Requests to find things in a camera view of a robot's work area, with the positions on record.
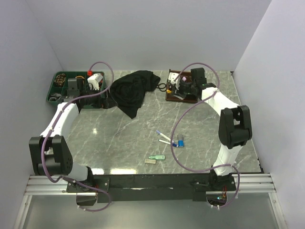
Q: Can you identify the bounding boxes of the brown wooden desk organizer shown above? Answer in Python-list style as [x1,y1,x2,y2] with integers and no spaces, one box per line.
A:
[165,69,197,104]

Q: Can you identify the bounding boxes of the black base crossbar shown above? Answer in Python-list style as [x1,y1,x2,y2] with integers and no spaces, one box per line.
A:
[67,172,237,203]

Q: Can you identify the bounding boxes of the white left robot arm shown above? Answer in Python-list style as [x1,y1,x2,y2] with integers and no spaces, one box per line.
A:
[29,73,109,192]

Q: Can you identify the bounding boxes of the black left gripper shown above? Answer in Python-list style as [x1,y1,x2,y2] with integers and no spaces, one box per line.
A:
[81,86,118,109]

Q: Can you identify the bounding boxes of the green compartment tray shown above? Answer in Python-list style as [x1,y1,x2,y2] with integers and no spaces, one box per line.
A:
[46,72,107,106]

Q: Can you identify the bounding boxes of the blue correction tape roll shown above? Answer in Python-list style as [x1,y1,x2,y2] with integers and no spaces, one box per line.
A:
[178,140,184,147]

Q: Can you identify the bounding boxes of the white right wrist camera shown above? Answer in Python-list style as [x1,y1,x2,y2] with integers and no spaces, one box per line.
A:
[167,72,181,90]

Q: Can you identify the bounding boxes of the beige eraser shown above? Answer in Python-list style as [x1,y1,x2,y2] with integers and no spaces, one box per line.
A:
[144,159,156,165]

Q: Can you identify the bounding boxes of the green correction tape dispenser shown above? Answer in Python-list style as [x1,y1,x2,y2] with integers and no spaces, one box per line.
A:
[149,155,166,160]

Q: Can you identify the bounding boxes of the grey rolled tie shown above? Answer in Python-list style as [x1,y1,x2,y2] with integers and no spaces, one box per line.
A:
[49,93,61,102]

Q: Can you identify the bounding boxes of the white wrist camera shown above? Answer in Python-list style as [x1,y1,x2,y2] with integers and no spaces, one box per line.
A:
[167,72,181,90]
[87,73,103,91]

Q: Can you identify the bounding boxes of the black drawstring shorts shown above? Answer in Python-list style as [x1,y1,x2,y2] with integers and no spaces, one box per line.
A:
[110,70,166,119]

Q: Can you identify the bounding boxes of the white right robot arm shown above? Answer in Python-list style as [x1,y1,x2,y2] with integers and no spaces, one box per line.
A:
[167,68,252,190]

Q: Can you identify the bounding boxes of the light blue cap marker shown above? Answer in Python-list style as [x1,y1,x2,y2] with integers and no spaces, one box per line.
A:
[156,130,171,141]

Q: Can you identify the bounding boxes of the brown patterned rolled tie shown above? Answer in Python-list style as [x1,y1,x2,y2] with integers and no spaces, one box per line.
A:
[54,73,66,87]

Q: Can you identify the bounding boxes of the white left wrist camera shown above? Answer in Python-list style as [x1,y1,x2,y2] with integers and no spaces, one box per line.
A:
[87,73,103,91]

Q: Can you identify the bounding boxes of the aluminium frame rail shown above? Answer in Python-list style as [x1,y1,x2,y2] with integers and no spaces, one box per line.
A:
[24,174,276,196]

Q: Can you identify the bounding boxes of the dark blue cap marker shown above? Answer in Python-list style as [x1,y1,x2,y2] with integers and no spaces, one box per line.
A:
[158,139,178,147]

